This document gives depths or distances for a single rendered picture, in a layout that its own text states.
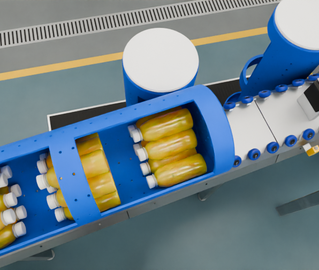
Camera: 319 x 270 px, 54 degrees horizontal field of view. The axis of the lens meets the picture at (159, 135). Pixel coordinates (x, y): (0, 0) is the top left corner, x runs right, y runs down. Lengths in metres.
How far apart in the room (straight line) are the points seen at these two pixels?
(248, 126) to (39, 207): 0.78
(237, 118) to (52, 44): 1.74
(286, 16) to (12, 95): 1.82
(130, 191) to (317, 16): 1.01
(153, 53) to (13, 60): 1.59
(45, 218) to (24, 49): 1.77
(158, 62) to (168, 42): 0.10
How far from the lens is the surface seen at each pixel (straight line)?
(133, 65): 1.15
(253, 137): 1.21
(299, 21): 1.42
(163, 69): 1.14
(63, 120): 2.07
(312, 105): 1.26
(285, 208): 2.07
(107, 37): 2.57
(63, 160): 0.81
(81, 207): 0.83
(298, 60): 1.41
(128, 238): 1.99
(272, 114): 1.27
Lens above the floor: 1.99
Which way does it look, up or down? 68 degrees down
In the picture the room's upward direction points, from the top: 8 degrees clockwise
